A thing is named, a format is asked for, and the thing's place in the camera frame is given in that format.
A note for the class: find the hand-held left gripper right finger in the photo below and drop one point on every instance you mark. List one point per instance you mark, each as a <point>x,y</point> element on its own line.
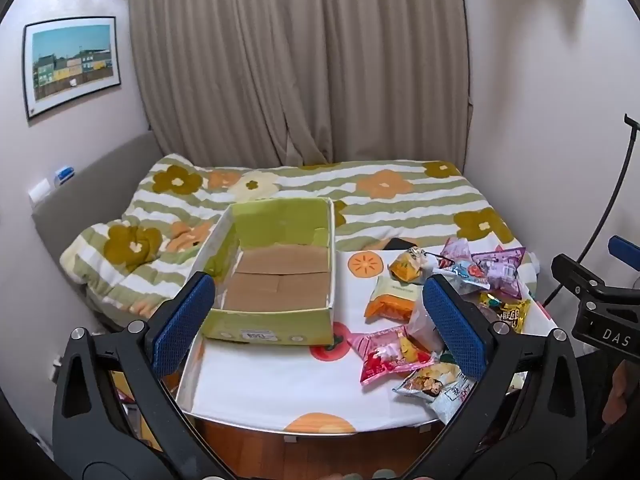
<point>455,332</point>

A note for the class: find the clear plastic snack packet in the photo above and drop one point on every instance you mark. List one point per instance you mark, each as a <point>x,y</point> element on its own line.
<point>424,327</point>

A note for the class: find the cream orange snack packet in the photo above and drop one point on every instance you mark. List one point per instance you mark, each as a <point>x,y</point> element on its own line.
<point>392,297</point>

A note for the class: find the blue white snack packet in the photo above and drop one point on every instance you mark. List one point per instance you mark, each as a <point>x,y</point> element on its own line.
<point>465,272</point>

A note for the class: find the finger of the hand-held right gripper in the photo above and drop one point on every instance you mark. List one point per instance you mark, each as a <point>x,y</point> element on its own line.
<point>625,250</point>
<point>575,275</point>

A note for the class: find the purple snack packet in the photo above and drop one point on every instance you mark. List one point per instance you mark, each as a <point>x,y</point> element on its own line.
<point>502,267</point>

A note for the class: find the black gooseneck stand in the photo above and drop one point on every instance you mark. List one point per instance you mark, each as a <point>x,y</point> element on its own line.
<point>631,147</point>

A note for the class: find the yellow brown snack packet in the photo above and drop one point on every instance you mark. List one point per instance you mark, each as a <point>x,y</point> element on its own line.
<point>512,316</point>

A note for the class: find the small blue white box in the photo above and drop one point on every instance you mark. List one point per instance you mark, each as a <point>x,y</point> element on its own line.
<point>64,174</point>

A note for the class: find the pink snack packet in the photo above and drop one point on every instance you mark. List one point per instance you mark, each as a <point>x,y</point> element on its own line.
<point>390,355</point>

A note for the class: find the white wall switch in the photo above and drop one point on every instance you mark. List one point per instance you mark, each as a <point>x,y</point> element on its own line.
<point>40,192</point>

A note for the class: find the beige sofa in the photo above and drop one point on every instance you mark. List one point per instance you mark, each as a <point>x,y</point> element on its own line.
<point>300,60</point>

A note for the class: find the small golden snack packet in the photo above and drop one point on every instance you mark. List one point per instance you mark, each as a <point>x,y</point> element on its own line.
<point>405,266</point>

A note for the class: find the grey bed headboard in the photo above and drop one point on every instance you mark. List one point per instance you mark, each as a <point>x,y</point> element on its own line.
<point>100,185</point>

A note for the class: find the white chips packet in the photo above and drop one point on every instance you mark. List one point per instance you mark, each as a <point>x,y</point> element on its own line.
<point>430,385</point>

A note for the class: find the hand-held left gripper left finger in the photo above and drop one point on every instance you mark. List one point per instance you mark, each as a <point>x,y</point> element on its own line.
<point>184,327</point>

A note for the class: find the green cardboard box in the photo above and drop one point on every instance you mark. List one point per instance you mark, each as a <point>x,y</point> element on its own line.
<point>280,270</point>

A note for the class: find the framed wall picture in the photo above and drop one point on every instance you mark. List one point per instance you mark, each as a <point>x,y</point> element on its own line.
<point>70,65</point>

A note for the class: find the floral striped blanket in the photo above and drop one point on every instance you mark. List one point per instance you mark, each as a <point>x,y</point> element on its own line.
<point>400,205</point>

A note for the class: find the lilac snack packet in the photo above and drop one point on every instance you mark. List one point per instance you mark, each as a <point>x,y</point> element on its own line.
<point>456,250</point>

